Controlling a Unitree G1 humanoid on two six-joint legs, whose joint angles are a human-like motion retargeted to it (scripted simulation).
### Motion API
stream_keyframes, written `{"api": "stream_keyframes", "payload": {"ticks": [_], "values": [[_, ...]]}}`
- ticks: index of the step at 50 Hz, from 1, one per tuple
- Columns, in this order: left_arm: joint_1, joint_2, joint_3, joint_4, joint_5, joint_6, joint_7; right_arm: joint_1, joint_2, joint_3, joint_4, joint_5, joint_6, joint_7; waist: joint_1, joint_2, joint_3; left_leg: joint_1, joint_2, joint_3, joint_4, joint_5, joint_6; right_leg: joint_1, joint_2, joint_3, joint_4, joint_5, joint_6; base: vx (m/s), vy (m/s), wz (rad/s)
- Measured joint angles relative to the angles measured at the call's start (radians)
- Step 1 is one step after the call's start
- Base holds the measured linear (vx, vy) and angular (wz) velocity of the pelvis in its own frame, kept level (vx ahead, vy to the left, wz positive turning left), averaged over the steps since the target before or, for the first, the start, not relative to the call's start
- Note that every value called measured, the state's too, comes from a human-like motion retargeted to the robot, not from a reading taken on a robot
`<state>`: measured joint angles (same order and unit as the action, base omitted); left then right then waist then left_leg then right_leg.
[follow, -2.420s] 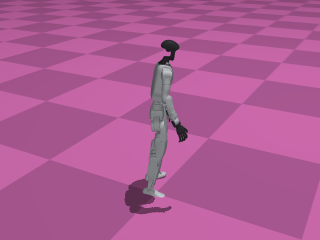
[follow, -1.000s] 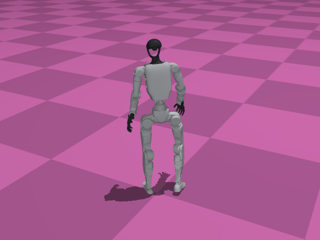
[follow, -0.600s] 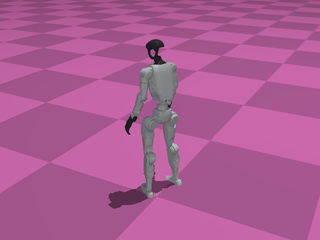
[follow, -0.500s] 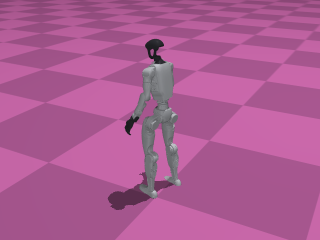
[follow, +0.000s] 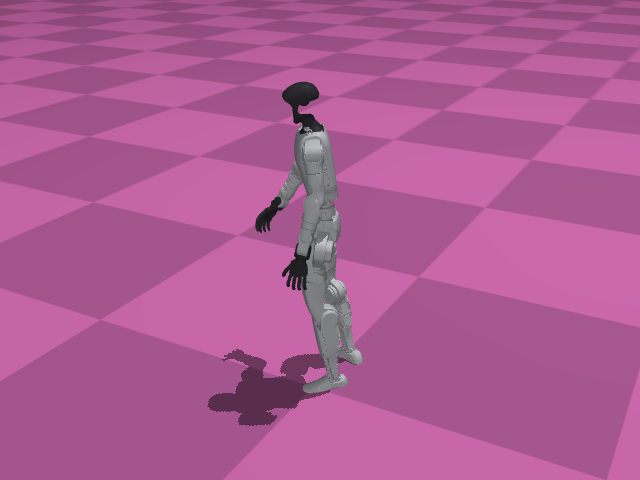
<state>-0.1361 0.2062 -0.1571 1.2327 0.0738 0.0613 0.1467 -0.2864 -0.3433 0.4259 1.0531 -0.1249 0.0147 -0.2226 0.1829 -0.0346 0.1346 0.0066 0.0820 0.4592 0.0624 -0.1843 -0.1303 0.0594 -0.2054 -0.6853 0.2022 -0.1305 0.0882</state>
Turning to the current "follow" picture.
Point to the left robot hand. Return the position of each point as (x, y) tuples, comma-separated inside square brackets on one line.
[(298, 268)]

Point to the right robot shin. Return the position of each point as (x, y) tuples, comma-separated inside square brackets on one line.
[(344, 322)]

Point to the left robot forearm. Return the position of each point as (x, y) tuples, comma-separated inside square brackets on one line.
[(308, 227)]

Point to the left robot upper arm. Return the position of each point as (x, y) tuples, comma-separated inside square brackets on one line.
[(313, 158)]

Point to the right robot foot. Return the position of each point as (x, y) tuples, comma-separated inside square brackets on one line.
[(355, 356)]

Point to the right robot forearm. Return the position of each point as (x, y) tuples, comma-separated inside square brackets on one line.
[(289, 188)]

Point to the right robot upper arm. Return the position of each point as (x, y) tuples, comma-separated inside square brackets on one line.
[(295, 167)]

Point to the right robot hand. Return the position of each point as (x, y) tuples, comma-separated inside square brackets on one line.
[(266, 216)]

